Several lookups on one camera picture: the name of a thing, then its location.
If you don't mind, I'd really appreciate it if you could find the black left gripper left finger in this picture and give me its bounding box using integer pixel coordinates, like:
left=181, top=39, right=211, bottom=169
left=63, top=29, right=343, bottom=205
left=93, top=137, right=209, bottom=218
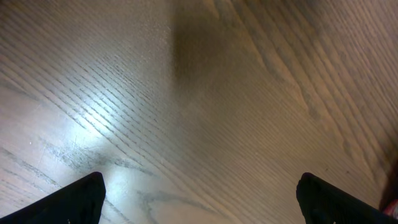
left=1, top=172, right=106, bottom=224

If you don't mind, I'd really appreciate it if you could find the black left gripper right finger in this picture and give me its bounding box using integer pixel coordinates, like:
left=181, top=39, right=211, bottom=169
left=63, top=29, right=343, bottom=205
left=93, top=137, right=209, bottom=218
left=296, top=172, right=397, bottom=224

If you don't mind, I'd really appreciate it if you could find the orange red chocolate bar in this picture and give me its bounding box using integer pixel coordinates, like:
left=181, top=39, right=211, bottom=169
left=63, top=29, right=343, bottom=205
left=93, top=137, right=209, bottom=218
left=383, top=199, right=398, bottom=220

